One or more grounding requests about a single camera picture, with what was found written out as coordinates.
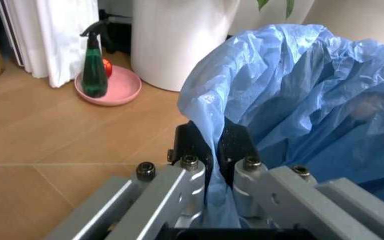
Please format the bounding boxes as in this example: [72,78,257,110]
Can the black stand base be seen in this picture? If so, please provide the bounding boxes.
[97,8,133,55]

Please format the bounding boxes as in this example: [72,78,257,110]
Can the white curtain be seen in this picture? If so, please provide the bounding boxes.
[0,0,100,89]

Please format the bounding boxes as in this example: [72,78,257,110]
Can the green spray bottle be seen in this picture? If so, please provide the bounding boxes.
[79,21,110,97]

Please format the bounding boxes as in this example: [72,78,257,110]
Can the large white plant pot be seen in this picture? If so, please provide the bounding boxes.
[129,0,241,92]

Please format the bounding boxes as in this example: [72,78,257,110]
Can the green plant leaves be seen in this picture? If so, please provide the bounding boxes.
[256,0,296,19]

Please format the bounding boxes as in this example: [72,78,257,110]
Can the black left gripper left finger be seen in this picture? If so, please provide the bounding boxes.
[46,120,215,240]

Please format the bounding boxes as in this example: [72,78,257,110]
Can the blue plastic trash bag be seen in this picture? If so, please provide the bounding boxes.
[177,23,384,228]

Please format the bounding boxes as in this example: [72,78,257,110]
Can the red orange ball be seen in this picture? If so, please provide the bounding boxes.
[101,58,114,77]

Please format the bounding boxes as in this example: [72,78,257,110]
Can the pink round tray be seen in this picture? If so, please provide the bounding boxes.
[73,65,143,107]

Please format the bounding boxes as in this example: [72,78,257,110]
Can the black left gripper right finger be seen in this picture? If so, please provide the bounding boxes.
[217,117,384,240]

